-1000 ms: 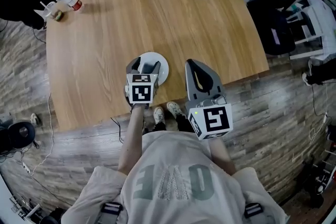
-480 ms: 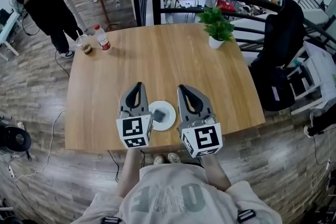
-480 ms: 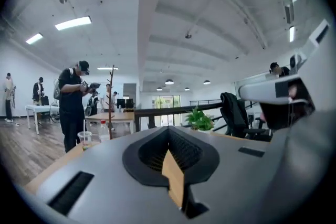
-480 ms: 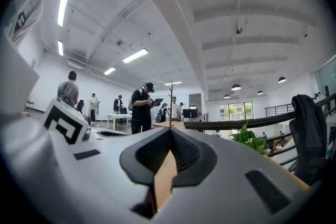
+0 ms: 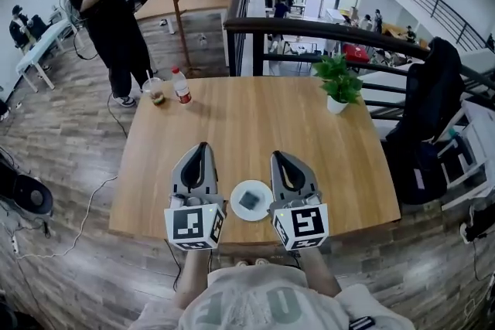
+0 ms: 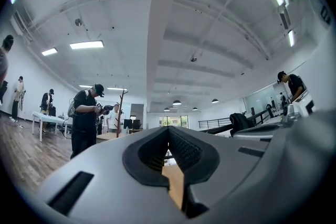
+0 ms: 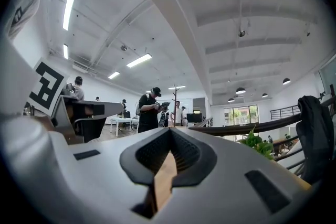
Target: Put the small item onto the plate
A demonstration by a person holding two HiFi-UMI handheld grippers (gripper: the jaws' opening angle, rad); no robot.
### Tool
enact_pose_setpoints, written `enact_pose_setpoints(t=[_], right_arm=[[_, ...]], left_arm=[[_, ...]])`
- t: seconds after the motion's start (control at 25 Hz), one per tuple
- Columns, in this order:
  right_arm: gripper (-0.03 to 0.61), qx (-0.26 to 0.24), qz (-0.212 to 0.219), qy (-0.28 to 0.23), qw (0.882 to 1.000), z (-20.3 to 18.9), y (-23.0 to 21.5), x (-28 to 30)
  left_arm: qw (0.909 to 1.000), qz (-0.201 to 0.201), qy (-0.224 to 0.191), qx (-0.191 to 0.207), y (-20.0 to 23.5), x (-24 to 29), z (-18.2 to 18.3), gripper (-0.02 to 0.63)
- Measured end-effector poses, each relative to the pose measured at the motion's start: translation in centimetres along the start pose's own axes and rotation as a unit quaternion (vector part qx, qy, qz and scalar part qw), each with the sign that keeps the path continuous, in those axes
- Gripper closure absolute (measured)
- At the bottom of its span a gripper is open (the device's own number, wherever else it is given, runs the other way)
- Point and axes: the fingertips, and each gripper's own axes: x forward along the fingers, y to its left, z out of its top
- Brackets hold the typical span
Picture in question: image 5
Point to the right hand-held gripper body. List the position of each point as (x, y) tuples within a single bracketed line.
[(305, 226)]

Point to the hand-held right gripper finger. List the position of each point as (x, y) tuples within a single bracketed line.
[(276, 177), (309, 183)]

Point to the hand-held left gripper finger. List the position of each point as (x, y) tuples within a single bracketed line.
[(210, 177), (178, 177)]

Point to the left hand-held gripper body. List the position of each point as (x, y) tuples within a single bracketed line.
[(189, 226)]

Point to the white round plate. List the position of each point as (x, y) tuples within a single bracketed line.
[(239, 211)]

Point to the person's left forearm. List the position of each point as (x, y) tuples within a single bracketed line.
[(193, 274)]

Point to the person's right forearm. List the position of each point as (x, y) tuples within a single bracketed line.
[(319, 270)]

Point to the person's right white shoe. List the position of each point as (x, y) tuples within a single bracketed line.
[(262, 262)]

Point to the person's white shoe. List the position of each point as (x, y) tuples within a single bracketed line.
[(242, 264), (262, 262)]

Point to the person's left white shoe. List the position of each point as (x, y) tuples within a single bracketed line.
[(242, 264)]

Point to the wooden table with white legs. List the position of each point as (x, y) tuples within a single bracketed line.
[(251, 116)]

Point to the plastic bottle with red label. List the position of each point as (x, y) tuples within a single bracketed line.
[(181, 89)]

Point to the person's white printed shirt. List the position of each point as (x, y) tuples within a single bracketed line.
[(255, 301)]

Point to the clear plastic cup with straw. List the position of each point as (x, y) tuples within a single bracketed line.
[(154, 89)]

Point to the green plant in white pot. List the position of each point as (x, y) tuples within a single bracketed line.
[(340, 83)]

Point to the small black striped device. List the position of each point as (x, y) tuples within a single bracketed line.
[(362, 322)]

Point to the red square object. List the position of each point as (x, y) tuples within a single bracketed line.
[(356, 52)]

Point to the black office chair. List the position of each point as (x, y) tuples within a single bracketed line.
[(429, 96)]

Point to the black round device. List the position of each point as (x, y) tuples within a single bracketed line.
[(31, 197)]

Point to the teal bottle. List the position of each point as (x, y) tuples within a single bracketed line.
[(454, 134)]

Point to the black balcony railing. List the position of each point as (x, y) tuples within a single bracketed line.
[(309, 27)]

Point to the wooden coat stand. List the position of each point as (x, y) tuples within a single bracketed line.
[(178, 11)]

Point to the white power strip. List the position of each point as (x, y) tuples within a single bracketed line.
[(15, 244)]

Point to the white desk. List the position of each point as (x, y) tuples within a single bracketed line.
[(479, 135)]

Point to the white narrow table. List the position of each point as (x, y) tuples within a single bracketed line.
[(42, 46)]

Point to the black stair railing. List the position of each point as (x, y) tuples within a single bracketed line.
[(437, 5)]

